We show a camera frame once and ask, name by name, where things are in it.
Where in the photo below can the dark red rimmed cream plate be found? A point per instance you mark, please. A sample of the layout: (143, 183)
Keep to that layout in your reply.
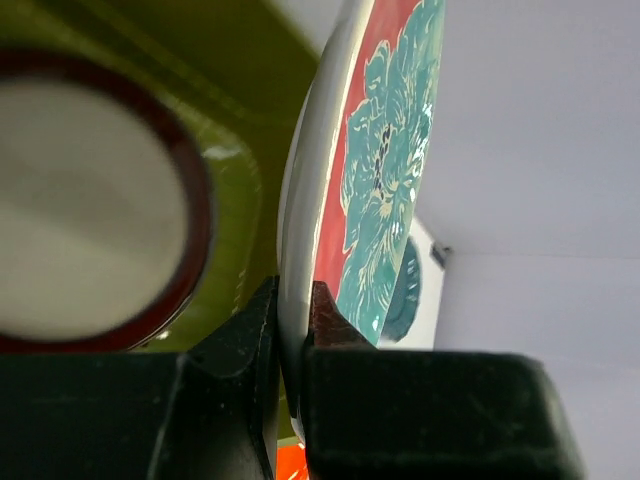
(107, 209)

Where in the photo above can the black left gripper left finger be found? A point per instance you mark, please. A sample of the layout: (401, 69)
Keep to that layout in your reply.
(208, 413)

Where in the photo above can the olive green plastic bin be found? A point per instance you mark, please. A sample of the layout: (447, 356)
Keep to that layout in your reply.
(236, 74)

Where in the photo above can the teal scalloped plate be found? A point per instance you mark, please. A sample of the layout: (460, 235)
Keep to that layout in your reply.
(406, 297)

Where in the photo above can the orange glossy plate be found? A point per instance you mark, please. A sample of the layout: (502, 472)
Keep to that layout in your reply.
(291, 463)

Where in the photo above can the red and teal floral plate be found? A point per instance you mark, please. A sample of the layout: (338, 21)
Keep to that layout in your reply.
(354, 170)

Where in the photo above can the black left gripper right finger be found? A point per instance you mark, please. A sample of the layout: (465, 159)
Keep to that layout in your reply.
(400, 414)

